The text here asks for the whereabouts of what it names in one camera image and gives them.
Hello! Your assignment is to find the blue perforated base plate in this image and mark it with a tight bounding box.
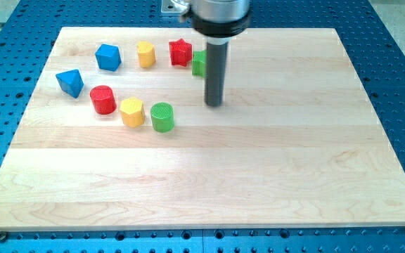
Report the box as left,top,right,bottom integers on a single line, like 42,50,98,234
0,1,405,252

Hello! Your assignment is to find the green cylinder block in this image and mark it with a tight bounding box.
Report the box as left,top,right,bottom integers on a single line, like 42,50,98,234
150,102,174,133

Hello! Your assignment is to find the light wooden board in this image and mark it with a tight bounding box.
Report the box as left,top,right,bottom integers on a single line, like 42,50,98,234
0,27,405,231

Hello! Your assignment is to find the yellow rounded block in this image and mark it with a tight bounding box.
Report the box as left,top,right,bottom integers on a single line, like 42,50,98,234
137,41,156,68

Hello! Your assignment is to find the red cylinder block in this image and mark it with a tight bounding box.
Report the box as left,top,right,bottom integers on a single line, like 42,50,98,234
90,85,117,115

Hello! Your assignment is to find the silver metal bracket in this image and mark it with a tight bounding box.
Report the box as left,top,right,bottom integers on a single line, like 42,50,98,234
160,0,190,15

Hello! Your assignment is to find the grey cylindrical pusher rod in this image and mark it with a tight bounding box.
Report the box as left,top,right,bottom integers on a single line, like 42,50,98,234
204,43,229,107

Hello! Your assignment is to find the blue triangle block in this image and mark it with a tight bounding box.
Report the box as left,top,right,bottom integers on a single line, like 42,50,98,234
56,70,84,98

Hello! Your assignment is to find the blue cube block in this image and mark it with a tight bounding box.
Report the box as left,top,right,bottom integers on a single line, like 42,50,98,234
95,44,121,72

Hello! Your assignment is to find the yellow hexagon block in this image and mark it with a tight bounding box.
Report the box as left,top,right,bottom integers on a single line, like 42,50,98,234
120,97,145,128

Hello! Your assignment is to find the green block behind rod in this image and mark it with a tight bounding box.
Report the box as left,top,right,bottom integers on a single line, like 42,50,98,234
192,50,206,77

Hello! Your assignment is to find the red star block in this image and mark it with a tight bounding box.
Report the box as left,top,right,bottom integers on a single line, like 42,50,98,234
169,39,193,67

